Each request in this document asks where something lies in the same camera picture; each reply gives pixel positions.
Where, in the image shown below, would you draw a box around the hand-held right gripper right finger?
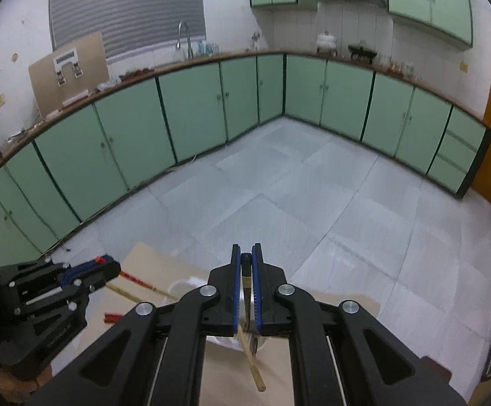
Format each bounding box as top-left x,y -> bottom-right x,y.
251,243 -> 468,406

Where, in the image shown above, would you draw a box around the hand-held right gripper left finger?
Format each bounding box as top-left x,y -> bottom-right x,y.
25,243 -> 242,406

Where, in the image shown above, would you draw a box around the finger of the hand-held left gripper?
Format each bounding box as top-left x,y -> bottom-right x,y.
23,272 -> 122,306
59,254 -> 122,287

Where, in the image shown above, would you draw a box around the red patterned white-striped chopstick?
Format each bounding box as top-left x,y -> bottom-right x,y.
94,255 -> 178,299

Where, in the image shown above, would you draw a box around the white utensil container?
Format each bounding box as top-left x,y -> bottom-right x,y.
167,276 -> 267,354

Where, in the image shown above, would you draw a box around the plain bamboo chopstick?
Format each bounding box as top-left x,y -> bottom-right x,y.
237,323 -> 268,392

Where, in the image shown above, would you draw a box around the person's left hand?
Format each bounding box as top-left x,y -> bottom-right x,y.
0,367 -> 39,405

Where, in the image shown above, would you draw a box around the beige tablecloth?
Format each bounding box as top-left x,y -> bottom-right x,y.
51,241 -> 382,406

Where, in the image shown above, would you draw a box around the green lower kitchen cabinets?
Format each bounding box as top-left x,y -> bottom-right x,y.
0,50 -> 491,272

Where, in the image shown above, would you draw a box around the cardboard board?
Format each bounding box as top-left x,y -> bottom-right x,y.
27,31 -> 110,119

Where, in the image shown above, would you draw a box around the bottles beside sink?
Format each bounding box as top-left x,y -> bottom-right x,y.
194,40 -> 222,57

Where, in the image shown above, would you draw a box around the metal sink faucet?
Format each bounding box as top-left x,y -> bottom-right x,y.
177,21 -> 195,61

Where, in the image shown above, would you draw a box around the white cooking pot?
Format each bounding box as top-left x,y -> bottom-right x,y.
316,31 -> 340,57

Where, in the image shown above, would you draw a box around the black wok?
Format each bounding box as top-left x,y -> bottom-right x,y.
347,42 -> 377,64

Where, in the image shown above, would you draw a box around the row of glass jars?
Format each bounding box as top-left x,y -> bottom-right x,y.
376,52 -> 425,81

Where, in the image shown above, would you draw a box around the grey window blind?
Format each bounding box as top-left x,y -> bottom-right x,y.
48,0 -> 208,61

